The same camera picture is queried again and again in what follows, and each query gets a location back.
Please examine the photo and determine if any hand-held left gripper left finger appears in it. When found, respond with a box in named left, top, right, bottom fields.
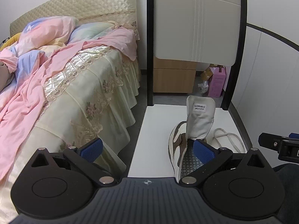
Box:
left=30, top=138, right=118, bottom=187

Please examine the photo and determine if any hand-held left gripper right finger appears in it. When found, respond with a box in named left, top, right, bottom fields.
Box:
left=179, top=139, right=264, bottom=187

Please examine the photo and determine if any white shoelace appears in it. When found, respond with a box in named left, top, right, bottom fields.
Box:
left=212, top=128, right=246, bottom=154

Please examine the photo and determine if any white and brown sneaker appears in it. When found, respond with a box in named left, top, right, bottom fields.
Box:
left=168, top=95, right=216, bottom=183

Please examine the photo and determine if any cream quilted bed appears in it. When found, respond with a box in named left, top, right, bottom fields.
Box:
left=0, top=0, right=142, bottom=215

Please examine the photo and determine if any crumpled clear plastic bag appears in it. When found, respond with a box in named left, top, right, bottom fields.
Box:
left=198, top=80, right=210, bottom=94

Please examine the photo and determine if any pink box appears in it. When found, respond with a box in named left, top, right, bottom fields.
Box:
left=208, top=66, right=226, bottom=98

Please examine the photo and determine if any brown cardboard box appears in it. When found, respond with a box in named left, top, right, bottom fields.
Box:
left=201, top=66, right=214, bottom=84

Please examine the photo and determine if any wooden nightstand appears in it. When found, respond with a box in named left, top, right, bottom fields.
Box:
left=153, top=57, right=197, bottom=94

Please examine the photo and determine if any pink pastel duvet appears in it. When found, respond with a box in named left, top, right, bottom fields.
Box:
left=0, top=16, right=137, bottom=180

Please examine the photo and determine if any pastel pillow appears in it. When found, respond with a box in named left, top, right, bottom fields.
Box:
left=68, top=22, right=117, bottom=45

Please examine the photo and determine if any yellow cloth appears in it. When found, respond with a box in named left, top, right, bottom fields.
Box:
left=0, top=33, right=23, bottom=51

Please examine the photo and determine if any white chair with black frame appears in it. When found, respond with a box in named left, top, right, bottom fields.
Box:
left=127, top=0, right=256, bottom=182

